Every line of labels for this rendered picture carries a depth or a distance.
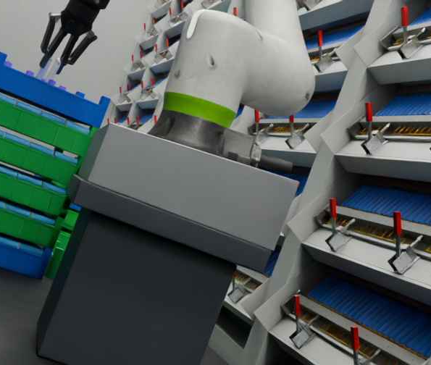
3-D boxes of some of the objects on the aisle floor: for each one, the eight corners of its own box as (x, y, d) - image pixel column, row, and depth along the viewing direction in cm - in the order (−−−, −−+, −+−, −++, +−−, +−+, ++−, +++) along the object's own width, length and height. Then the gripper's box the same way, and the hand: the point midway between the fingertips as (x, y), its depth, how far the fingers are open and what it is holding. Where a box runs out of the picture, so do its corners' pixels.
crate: (18, 261, 242) (29, 233, 242) (41, 279, 224) (53, 249, 224) (-92, 227, 227) (-81, 198, 227) (-75, 245, 209) (-63, 212, 209)
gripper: (63, -7, 212) (17, 77, 220) (116, 19, 219) (69, 99, 227) (58, -18, 218) (14, 64, 226) (110, 7, 225) (65, 85, 233)
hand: (48, 70), depth 225 cm, fingers closed, pressing on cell
